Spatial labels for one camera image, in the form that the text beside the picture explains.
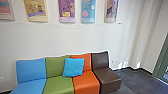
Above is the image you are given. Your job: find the green framed glass door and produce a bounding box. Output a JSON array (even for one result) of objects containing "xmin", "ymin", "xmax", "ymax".
[{"xmin": 152, "ymin": 33, "xmax": 168, "ymax": 84}]

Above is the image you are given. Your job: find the cyan square cushion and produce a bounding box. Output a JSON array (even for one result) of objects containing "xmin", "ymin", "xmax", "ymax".
[{"xmin": 62, "ymin": 57, "xmax": 85, "ymax": 78}]

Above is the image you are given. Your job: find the orange sofa seat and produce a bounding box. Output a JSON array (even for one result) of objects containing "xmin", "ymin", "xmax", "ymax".
[{"xmin": 70, "ymin": 53, "xmax": 101, "ymax": 94}]

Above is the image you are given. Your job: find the brown sofa seat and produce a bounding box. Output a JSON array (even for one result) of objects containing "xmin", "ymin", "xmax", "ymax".
[{"xmin": 91, "ymin": 50, "xmax": 123, "ymax": 94}]

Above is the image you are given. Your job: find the green sofa seat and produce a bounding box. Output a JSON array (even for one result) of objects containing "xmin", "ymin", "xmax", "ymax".
[{"xmin": 42, "ymin": 55, "xmax": 75, "ymax": 94}]

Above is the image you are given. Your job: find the blue sofa seat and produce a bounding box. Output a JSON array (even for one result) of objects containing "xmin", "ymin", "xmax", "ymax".
[{"xmin": 9, "ymin": 58, "xmax": 48, "ymax": 94}]

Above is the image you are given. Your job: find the wall poster with cyan print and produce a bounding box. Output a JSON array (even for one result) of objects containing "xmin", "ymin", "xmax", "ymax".
[{"xmin": 80, "ymin": 0, "xmax": 97, "ymax": 24}]

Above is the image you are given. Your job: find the wall poster with purple print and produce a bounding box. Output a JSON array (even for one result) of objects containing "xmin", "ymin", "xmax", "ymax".
[{"xmin": 57, "ymin": 0, "xmax": 77, "ymax": 24}]

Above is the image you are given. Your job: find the wall poster with orange print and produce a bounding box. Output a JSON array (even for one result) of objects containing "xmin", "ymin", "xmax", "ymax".
[{"xmin": 0, "ymin": 0, "xmax": 16, "ymax": 22}]

